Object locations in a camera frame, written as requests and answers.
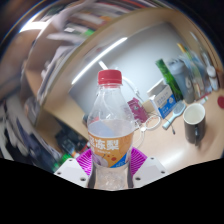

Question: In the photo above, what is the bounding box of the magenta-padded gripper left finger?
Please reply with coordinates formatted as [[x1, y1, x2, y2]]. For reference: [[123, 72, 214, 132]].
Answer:
[[53, 148, 98, 189]]

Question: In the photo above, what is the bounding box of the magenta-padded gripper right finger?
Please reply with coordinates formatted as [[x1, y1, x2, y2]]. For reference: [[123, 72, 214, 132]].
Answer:
[[127, 147, 168, 189]]

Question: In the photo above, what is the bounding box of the clear drink bottle red cap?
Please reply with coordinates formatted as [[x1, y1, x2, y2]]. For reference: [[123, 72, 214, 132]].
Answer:
[[86, 69, 135, 191]]

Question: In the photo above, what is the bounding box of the black mug white inside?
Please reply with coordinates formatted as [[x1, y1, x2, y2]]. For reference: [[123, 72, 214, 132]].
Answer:
[[182, 102, 207, 146]]

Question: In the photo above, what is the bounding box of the light blue hairbrush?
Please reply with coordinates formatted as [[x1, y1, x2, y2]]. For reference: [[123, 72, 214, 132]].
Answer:
[[162, 100, 187, 131]]

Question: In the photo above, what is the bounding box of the white and blue carton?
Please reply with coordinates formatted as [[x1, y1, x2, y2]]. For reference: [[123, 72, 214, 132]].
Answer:
[[146, 83, 177, 119]]

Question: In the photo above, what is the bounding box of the tall green box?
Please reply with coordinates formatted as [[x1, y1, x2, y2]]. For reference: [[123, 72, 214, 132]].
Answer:
[[155, 58, 184, 102]]

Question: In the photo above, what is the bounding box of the white LED bar lamp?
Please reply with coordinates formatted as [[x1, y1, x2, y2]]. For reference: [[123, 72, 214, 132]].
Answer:
[[70, 36, 129, 86]]

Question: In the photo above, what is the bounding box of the ceiling tube light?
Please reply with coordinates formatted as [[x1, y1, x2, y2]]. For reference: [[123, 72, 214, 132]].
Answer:
[[19, 20, 48, 34]]

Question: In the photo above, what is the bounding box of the white cable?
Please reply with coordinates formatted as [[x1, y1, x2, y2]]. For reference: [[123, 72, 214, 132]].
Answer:
[[134, 114, 162, 133]]

